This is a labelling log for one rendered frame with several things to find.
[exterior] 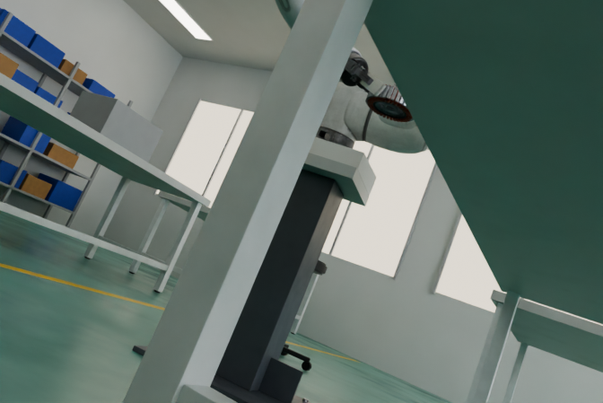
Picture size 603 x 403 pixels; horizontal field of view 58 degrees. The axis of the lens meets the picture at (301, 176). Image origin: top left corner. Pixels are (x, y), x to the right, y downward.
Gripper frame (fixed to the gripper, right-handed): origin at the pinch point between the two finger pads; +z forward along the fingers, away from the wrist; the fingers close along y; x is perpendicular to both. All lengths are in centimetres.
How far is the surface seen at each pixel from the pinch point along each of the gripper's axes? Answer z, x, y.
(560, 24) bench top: 45, 16, 30
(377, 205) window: -356, -81, -419
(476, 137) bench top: 23.2, 4.5, -0.3
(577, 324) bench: -16, -14, -196
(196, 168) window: -586, -231, -331
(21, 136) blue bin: -558, -296, -101
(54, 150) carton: -574, -301, -147
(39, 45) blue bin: -597, -200, -66
